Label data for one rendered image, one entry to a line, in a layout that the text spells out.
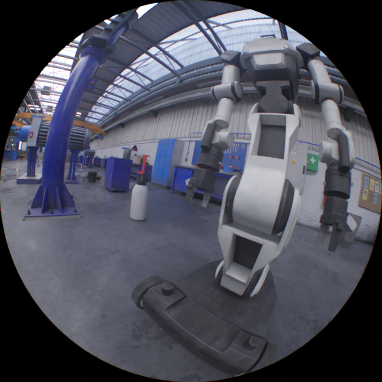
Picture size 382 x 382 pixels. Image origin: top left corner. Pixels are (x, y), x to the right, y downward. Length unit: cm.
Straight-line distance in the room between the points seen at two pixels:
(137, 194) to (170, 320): 133
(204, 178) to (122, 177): 273
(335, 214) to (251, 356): 44
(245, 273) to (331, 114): 61
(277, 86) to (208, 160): 38
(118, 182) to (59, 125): 187
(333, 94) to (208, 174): 57
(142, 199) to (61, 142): 122
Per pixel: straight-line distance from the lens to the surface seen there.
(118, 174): 302
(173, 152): 460
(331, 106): 56
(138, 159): 601
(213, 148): 47
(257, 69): 61
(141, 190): 155
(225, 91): 63
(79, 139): 379
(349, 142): 49
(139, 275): 90
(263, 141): 42
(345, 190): 40
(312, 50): 79
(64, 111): 184
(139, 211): 161
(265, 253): 35
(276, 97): 52
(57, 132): 178
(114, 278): 88
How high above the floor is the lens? 64
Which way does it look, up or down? 7 degrees down
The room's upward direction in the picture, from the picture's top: 11 degrees clockwise
